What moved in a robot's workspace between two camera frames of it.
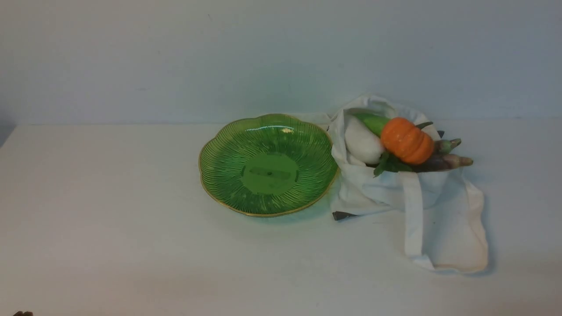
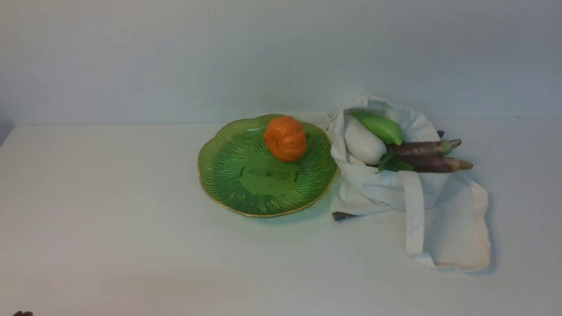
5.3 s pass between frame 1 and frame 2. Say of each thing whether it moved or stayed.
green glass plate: stayed
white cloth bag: stayed
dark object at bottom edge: stayed
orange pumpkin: moved
